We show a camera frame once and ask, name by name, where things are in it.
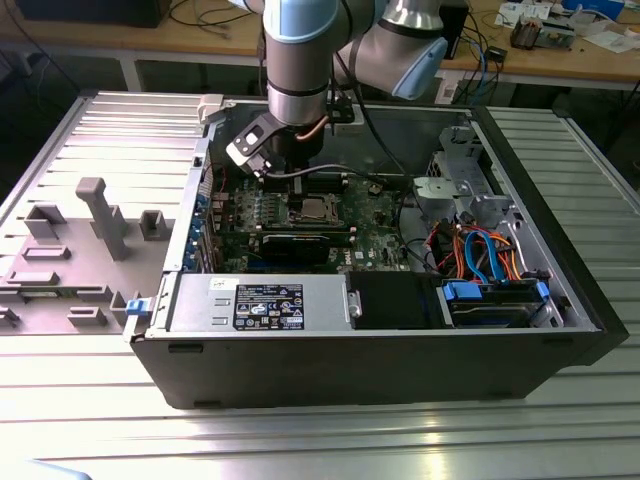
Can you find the copper heat sink cooler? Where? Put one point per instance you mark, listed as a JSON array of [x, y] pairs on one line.
[[524, 32]]

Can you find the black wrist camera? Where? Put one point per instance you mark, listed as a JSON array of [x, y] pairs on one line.
[[342, 115]]

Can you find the black graphics card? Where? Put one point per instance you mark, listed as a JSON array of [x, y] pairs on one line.
[[295, 248]]

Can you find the grey metal drive part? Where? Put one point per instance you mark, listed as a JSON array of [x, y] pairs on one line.
[[557, 30]]

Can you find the green RAM stick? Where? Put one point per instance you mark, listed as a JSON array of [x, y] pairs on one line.
[[300, 229]]

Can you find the silver coin battery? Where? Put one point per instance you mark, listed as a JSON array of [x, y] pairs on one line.
[[372, 189]]

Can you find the blue case latch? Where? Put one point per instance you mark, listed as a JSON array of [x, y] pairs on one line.
[[136, 307]]

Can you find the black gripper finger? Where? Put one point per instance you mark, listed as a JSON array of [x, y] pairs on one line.
[[298, 186]]

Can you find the black PC case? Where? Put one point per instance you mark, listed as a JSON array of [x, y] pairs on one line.
[[350, 370]]

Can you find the white booklet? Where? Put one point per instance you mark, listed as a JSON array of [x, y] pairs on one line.
[[510, 12]]

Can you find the grey power supply unit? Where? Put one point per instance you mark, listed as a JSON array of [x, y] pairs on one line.
[[200, 305]]

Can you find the perforated metal drive cage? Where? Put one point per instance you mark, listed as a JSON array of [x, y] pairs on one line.
[[462, 150]]

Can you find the black computer box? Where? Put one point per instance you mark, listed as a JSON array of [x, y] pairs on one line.
[[90, 12]]

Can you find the green motherboard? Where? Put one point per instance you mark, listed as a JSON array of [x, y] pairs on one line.
[[380, 235]]

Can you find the hard disk in blue carrier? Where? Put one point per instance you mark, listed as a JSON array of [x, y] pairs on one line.
[[492, 312]]

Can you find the white paper sheets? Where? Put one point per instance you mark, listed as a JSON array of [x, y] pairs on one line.
[[615, 40]]

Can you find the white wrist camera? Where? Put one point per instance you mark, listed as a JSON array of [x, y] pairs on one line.
[[237, 154]]

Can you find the grey parts rack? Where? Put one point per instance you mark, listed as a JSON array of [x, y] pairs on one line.
[[75, 272]]

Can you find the white case latch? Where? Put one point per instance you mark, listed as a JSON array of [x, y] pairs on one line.
[[210, 107]]

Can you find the silver metal drive bracket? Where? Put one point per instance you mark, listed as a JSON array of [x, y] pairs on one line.
[[440, 200]]

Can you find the black power adapter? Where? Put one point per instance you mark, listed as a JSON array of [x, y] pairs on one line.
[[497, 54]]

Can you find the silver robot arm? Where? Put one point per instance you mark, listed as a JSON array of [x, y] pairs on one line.
[[300, 65]]

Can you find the wooden desk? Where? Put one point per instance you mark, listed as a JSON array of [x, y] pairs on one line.
[[150, 37]]

